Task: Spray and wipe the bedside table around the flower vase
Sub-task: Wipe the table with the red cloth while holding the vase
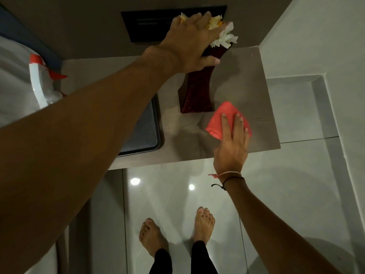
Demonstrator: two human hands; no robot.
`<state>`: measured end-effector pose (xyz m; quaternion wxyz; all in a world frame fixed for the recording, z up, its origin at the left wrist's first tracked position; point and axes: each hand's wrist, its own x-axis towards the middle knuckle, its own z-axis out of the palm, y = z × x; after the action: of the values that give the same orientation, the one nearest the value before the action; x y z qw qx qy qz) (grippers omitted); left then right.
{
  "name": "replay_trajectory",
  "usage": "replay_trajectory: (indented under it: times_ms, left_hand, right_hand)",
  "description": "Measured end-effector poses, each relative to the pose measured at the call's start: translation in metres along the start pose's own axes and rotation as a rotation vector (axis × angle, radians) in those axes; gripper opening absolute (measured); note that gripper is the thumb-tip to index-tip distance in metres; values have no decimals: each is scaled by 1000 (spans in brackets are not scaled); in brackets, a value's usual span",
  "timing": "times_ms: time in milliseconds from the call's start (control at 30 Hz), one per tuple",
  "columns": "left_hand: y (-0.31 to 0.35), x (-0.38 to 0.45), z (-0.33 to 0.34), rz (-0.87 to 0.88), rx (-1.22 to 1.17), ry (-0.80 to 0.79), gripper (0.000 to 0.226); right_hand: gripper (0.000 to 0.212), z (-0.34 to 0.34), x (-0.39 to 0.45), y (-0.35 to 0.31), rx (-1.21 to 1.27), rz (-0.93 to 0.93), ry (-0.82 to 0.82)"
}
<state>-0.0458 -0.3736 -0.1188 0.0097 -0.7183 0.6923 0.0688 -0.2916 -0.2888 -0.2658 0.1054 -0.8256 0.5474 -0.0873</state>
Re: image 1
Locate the person's left hand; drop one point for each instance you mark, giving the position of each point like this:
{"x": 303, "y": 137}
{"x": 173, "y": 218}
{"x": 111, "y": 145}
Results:
{"x": 185, "y": 45}

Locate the person's left middle finger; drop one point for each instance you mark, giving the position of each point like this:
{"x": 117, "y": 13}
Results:
{"x": 206, "y": 20}

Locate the black wall panel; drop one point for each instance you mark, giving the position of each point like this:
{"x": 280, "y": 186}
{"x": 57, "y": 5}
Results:
{"x": 148, "y": 25}

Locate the person's left forearm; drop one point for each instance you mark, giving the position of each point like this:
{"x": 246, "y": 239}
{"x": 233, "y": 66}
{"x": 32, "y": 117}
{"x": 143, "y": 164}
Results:
{"x": 85, "y": 125}

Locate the person's left leg black trousers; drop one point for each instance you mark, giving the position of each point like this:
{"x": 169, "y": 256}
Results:
{"x": 162, "y": 263}

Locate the person's leg black trousers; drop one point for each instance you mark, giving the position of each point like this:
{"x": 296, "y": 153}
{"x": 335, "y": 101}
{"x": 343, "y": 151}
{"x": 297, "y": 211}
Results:
{"x": 162, "y": 263}
{"x": 202, "y": 259}

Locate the person's right leg black trousers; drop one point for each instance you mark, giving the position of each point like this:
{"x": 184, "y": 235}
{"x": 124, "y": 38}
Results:
{"x": 202, "y": 259}

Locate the person's right middle finger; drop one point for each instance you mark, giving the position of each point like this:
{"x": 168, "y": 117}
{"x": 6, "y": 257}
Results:
{"x": 236, "y": 126}

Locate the person's right forearm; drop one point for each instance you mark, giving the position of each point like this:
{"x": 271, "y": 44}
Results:
{"x": 265, "y": 225}

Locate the steel sink basin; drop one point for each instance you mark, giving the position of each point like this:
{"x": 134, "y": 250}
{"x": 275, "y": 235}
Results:
{"x": 142, "y": 131}

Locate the clear spray bottle red trigger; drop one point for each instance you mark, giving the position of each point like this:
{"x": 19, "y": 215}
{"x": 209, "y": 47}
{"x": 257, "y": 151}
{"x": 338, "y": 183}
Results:
{"x": 40, "y": 82}

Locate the person's foot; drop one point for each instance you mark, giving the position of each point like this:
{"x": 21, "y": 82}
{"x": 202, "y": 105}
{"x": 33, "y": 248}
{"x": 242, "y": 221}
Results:
{"x": 152, "y": 236}
{"x": 204, "y": 225}

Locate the person's right little finger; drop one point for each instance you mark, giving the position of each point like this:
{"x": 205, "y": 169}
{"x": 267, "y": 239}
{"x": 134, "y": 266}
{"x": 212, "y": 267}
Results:
{"x": 247, "y": 135}

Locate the person's right hand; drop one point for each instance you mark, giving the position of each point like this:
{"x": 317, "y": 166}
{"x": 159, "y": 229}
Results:
{"x": 231, "y": 151}

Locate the dark red vase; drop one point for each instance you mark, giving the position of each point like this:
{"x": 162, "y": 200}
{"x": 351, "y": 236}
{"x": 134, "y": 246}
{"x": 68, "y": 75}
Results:
{"x": 196, "y": 88}

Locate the white and yellow artificial flowers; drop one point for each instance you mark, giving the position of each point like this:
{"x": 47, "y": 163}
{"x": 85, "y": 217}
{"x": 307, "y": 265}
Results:
{"x": 225, "y": 37}

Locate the person's left little finger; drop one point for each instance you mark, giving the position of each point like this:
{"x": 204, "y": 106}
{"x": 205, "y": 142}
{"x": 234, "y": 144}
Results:
{"x": 181, "y": 22}

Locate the person's left foot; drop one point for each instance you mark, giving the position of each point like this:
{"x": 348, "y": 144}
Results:
{"x": 152, "y": 236}

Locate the red cleaning cloth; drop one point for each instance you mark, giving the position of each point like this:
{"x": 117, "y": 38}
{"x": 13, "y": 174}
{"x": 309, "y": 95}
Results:
{"x": 216, "y": 122}

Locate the person's left thumb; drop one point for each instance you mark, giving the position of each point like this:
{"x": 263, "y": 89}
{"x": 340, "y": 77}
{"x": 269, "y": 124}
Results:
{"x": 210, "y": 62}

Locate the person's right foot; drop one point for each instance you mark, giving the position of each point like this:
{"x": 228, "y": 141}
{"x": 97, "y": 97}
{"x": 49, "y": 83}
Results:
{"x": 204, "y": 225}

